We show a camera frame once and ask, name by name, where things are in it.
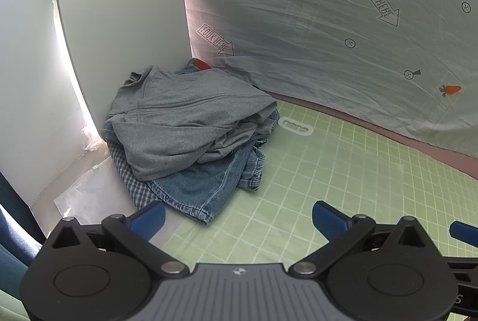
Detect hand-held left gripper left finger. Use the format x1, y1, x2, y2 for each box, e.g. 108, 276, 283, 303
44, 201, 189, 275

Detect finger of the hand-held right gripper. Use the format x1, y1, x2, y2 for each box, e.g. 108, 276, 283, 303
449, 221, 478, 244

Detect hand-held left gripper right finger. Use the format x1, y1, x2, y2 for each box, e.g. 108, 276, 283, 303
288, 201, 434, 275

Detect grey zip hoodie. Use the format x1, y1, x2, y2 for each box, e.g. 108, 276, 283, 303
102, 65, 279, 181

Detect blue plaid shirt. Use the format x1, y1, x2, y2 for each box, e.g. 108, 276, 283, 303
108, 140, 165, 211

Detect green grid mat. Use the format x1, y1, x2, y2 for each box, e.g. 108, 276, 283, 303
164, 97, 478, 269

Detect blue denim jeans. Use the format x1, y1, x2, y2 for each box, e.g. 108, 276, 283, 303
144, 57, 281, 226

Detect pink cloth strip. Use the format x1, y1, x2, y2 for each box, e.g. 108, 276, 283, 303
258, 89, 478, 183

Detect dark blue cloth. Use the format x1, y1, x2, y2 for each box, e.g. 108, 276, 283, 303
0, 172, 43, 265

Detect grey carrot print sheet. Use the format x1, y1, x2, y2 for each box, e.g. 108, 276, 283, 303
177, 0, 478, 159

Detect white board panel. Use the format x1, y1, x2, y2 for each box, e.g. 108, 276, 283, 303
52, 0, 193, 142

